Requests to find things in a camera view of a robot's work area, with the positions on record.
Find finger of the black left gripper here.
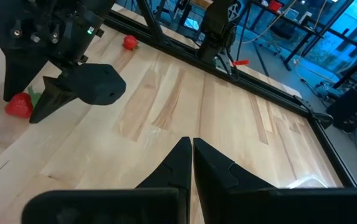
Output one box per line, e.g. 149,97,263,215
29,63,126,124
2,46,49,103

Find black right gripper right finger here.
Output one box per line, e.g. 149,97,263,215
193,138,357,224

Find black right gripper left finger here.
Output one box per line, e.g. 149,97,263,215
21,136,193,224

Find red toy strawberry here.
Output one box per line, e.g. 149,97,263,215
122,34,140,51

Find clear plastic tupperware container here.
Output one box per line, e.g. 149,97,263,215
285,175,329,189

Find large leafy toy strawberry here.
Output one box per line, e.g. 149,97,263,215
4,85,42,119

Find black computer tower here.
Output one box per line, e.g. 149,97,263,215
325,88,357,132

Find red box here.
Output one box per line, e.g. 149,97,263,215
267,0,284,13

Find black aluminium table frame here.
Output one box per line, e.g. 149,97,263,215
105,0,357,189

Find black corner cable guide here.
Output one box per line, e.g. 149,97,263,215
293,95,335,128

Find red clamp handle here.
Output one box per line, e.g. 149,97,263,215
232,58,250,67

